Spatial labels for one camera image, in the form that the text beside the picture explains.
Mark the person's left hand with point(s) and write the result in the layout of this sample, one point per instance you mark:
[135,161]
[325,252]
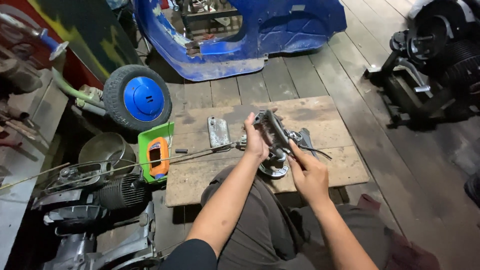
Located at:
[255,144]

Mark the person's right hand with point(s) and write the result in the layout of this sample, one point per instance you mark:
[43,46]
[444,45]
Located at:
[311,180]

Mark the wooden board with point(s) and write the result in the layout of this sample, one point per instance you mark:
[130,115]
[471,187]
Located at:
[330,150]

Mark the grey metal cover plate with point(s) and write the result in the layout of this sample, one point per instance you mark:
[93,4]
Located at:
[218,132]

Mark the person's grey trousers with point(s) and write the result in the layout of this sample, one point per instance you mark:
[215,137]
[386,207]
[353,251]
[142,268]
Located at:
[262,225]

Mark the small black rubber sleeve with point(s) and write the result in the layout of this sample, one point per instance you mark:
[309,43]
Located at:
[181,151]

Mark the orange plastic bottle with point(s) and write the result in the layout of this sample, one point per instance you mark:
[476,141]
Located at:
[158,157]

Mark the blue scooter body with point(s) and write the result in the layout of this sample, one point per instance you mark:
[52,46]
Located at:
[258,33]

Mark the green plastic tray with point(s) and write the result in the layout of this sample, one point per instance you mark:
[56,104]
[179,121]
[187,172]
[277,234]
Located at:
[144,142]

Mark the dark red cloth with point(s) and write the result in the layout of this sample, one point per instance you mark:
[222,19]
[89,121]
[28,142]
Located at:
[408,251]

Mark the tyre with blue hub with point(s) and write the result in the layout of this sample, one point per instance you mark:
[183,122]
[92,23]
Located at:
[137,97]

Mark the person's black sleeve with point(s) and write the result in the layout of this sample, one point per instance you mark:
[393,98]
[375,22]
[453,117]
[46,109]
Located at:
[189,257]

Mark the dark metal rack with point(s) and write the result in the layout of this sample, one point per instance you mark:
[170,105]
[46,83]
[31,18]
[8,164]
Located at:
[210,17]

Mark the finned scooter engine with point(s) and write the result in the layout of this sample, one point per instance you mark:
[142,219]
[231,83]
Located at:
[116,195]

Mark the round metal bowl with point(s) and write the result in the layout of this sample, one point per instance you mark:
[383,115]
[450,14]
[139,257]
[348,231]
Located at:
[105,148]

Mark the black object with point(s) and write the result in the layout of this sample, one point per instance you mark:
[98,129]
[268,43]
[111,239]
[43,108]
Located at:
[473,189]

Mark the grey engine crankcase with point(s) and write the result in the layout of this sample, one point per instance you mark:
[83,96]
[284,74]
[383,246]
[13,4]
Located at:
[108,243]

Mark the black engine on stand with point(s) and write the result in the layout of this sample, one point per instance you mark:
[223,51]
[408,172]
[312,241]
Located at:
[442,56]

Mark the red panel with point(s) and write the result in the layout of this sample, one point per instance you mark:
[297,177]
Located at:
[80,73]

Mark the green scooter fork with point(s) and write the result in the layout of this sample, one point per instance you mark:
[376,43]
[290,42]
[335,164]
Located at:
[69,92]

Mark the black panel with yellow paint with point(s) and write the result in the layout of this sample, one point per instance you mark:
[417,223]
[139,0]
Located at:
[93,30]

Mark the heap of rusty parts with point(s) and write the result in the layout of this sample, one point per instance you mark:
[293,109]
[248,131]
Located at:
[18,93]

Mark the grey steering column blue end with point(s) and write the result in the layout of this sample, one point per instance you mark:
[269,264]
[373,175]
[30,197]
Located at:
[33,33]

